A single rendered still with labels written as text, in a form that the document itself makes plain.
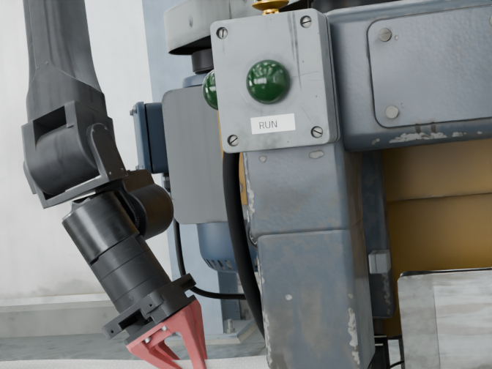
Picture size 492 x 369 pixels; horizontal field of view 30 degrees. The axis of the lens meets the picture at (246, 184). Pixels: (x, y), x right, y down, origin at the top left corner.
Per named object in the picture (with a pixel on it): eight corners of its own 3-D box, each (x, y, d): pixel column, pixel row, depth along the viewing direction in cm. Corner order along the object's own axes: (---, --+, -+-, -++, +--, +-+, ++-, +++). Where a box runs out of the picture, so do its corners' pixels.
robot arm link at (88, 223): (44, 220, 86) (85, 187, 83) (84, 206, 92) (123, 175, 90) (84, 281, 85) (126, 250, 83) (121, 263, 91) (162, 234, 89)
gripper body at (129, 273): (201, 287, 90) (159, 225, 91) (165, 308, 80) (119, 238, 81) (151, 321, 92) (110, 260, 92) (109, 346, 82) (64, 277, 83)
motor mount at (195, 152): (170, 227, 109) (155, 90, 108) (188, 220, 115) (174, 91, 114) (411, 208, 101) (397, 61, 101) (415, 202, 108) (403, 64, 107)
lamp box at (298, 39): (222, 154, 63) (209, 22, 62) (239, 151, 67) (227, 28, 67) (330, 143, 61) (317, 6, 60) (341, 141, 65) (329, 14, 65)
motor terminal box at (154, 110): (142, 197, 110) (132, 101, 110) (137, 193, 121) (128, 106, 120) (211, 190, 112) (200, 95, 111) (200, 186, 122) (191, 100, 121)
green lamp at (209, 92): (199, 113, 64) (195, 69, 63) (211, 113, 67) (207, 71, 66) (234, 108, 63) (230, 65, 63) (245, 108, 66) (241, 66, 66)
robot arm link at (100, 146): (16, 157, 87) (86, 124, 84) (82, 143, 98) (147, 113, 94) (63, 274, 87) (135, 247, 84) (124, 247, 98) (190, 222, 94)
